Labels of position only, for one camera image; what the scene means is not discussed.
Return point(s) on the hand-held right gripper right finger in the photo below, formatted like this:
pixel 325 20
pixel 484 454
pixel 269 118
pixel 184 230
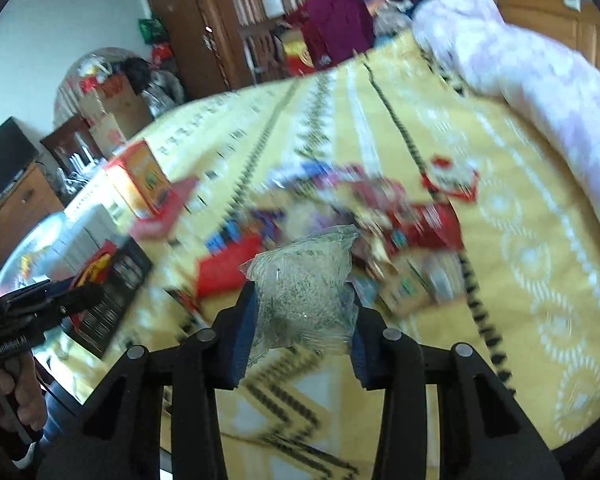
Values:
pixel 365 355

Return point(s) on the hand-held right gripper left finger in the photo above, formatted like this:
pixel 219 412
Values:
pixel 240 335

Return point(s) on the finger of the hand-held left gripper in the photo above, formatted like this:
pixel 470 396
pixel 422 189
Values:
pixel 77 300
pixel 55 287

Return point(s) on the red yellow snack packet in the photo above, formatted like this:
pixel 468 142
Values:
pixel 97 262

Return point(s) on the translucent pale blue bowl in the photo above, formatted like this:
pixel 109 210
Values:
pixel 40 230

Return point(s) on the clear green-flecked snack packet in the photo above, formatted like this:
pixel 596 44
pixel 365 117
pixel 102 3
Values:
pixel 300 290

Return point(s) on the pile of mixed snack packets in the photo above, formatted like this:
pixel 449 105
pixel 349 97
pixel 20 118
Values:
pixel 390 220

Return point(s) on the person's left hand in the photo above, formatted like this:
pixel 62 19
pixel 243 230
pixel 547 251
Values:
pixel 27 395

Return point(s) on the black flat box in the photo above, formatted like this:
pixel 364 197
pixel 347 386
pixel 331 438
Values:
pixel 117 300

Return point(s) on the long grey white box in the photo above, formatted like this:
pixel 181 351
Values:
pixel 87 237

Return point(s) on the wooden dresser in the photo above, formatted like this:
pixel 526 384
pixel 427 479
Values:
pixel 22 205

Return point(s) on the flat red box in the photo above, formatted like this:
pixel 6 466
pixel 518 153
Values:
pixel 167 212

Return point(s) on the white router with antennas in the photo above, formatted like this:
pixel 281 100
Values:
pixel 82 159

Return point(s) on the orange red carton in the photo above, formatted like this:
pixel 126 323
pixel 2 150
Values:
pixel 140 180

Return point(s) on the black television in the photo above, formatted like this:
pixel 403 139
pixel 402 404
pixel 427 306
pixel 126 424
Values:
pixel 5 155

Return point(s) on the plain dark wooden chair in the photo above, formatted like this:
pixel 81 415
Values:
pixel 65 140

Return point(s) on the yellow patterned bedspread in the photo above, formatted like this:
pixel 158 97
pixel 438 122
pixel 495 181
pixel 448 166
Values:
pixel 505 220

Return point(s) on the round striped tabletop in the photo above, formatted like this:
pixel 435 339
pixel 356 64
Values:
pixel 72 75

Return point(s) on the printed plastic bag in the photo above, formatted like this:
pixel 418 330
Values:
pixel 165 91

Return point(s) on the black garment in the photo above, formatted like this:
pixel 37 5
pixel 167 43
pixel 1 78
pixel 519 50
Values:
pixel 140 72

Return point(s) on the red hanging bag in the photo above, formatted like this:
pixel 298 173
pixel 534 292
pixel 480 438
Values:
pixel 161 53

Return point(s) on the green hanging bag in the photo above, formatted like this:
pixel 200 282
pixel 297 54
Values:
pixel 152 30

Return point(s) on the carved back wooden chair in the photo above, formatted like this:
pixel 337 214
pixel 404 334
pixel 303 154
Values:
pixel 260 50

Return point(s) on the red gold gift box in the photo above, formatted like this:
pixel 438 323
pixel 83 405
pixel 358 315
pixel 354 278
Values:
pixel 297 52

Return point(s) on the brown wooden wardrobe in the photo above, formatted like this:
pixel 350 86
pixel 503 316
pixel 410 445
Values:
pixel 205 20

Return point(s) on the pale floral quilt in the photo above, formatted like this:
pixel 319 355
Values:
pixel 530 80

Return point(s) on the maroon garment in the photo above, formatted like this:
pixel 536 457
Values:
pixel 337 15

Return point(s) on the pile of mixed clothes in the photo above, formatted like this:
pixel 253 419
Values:
pixel 395 12

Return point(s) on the wooden headboard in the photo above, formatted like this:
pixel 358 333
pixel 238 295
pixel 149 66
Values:
pixel 570 25

